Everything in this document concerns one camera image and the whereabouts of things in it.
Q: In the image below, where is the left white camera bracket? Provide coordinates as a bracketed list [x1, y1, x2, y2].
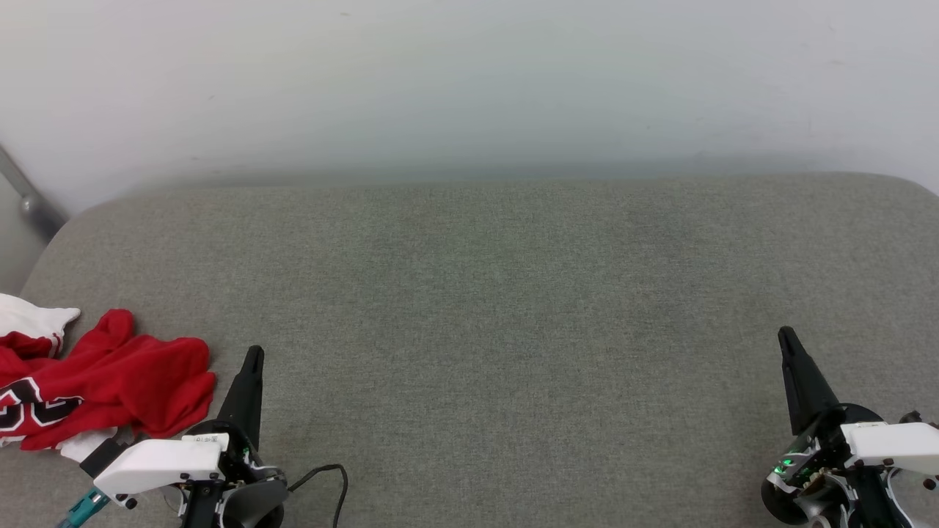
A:
[92, 433, 230, 509]

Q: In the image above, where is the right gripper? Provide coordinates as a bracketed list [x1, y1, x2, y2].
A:
[761, 326, 921, 528]

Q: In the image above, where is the grey fabric sofa cushion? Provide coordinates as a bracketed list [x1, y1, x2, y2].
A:
[0, 172, 939, 528]

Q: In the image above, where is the grey metal rail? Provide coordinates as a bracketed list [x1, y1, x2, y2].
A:
[0, 145, 70, 243]

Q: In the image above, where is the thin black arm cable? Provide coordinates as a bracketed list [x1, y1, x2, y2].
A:
[288, 463, 349, 528]

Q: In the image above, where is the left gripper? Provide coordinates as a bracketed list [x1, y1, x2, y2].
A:
[176, 346, 291, 528]

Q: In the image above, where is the red white Bulls jersey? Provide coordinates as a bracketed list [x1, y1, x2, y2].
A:
[0, 293, 217, 463]

